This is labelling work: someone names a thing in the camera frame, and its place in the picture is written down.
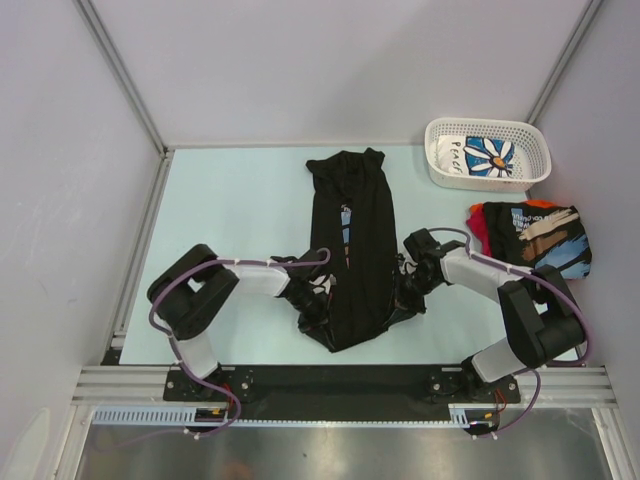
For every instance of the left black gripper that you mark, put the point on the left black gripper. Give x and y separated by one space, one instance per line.
320 318

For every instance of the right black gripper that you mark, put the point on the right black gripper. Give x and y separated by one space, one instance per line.
402 299

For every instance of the black printed t-shirt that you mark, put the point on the black printed t-shirt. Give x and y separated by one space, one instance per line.
353 216
573 256

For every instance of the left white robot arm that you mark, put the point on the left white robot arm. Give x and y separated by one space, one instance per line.
187 297

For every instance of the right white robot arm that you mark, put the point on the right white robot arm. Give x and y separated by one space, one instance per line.
540 315

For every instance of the folded red t-shirt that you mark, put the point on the folded red t-shirt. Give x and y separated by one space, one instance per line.
480 225

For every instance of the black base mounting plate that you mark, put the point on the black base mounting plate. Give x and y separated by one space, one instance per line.
357 393

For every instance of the folded black printed t-shirt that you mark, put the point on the folded black printed t-shirt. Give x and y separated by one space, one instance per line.
573 256

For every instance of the white daisy print t-shirt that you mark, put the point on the white daisy print t-shirt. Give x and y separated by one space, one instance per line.
475 156

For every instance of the white plastic basket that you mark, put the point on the white plastic basket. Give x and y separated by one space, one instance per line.
532 160

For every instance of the white slotted cable duct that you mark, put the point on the white slotted cable duct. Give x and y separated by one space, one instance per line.
193 417

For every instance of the left aluminium corner post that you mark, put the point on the left aluminium corner post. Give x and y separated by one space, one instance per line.
114 61

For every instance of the aluminium corner post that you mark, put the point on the aluminium corner post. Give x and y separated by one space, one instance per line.
579 32
114 61

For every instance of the aluminium frame rail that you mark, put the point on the aluminium frame rail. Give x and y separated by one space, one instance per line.
144 385

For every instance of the right aluminium corner post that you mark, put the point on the right aluminium corner post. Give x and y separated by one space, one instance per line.
579 32

